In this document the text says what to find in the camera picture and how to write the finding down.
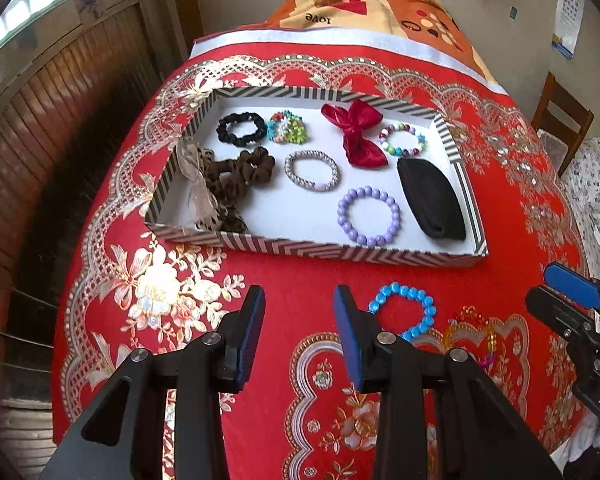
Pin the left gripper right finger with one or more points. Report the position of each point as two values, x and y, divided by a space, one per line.
479 433

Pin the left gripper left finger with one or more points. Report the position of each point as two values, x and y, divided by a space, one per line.
120 434

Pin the red satin bow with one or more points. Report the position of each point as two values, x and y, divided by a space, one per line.
353 122

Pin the silver braided hair band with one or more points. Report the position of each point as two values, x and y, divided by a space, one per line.
312 170

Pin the black scrunchie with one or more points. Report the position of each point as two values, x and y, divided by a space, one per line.
241 129

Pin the white floral cloth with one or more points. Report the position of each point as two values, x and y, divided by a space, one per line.
581 190

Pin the red floral embroidered bedspread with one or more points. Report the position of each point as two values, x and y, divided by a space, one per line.
298 417

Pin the black fabric pouch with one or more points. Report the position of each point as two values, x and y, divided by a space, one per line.
432 199

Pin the leopard print sheer ribbon bow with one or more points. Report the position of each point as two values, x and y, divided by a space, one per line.
206 207

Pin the wooden chair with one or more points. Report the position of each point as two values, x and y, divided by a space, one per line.
564 120

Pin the striped chevron shallow box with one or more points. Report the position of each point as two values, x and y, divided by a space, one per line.
283 219

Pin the orange love-print blanket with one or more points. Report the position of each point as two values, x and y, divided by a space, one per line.
424 21

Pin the wall calendar poster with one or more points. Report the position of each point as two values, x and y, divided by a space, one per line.
567 25

